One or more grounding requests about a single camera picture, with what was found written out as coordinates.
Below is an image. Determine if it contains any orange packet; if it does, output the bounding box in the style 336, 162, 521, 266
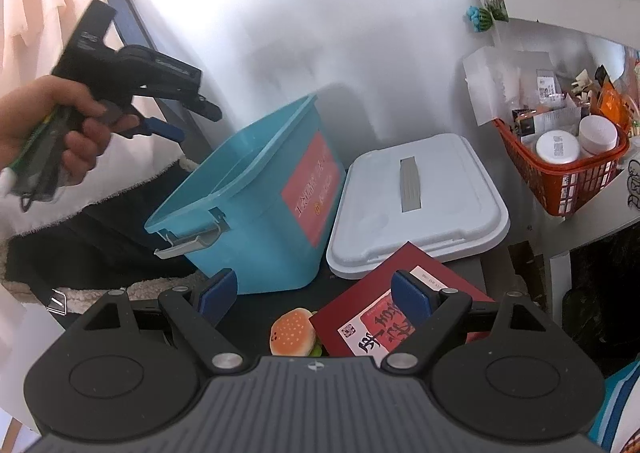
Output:
597, 80, 631, 134

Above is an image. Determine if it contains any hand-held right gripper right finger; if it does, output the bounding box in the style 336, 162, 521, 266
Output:
382, 270, 556, 376

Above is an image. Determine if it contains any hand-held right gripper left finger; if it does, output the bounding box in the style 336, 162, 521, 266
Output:
80, 269, 246, 376

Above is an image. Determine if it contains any clear plastic bag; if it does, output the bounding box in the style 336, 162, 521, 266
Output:
462, 47, 571, 126

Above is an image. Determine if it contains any metal binder clip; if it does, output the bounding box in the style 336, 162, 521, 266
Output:
45, 288, 68, 314

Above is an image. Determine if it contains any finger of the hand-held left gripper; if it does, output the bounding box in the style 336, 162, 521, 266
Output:
175, 92, 222, 122
125, 116, 186, 144

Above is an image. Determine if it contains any teal plastic storage box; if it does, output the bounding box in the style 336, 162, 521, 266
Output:
144, 94, 348, 295

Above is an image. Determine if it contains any black desktop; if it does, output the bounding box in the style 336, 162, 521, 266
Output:
185, 253, 488, 364

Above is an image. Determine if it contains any plain white jar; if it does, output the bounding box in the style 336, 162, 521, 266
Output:
578, 114, 619, 155

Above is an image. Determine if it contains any small teal green toy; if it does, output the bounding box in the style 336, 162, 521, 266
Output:
462, 4, 496, 32

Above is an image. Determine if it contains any white shelf unit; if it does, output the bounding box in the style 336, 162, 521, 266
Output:
457, 0, 640, 319

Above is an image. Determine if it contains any small picture card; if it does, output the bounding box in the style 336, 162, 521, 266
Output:
482, 0, 508, 23

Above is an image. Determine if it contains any red plastic basket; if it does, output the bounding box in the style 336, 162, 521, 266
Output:
492, 116, 631, 218

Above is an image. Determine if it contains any toy hamburger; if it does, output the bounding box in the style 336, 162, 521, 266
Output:
270, 308, 326, 359

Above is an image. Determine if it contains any person's left hand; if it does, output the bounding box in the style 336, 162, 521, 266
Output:
0, 74, 141, 186

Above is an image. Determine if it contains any teal striped clothing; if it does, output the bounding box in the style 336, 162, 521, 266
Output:
587, 360, 640, 453

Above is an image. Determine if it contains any red book with white label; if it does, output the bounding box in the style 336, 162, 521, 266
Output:
309, 241, 496, 359

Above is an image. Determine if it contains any white storage box lid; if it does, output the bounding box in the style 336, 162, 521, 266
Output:
326, 133, 511, 280

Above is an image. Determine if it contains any black fleece cloth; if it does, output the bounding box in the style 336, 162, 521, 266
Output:
5, 168, 211, 289

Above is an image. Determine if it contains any white fleece blanket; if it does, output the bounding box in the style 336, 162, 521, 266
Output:
0, 133, 201, 239

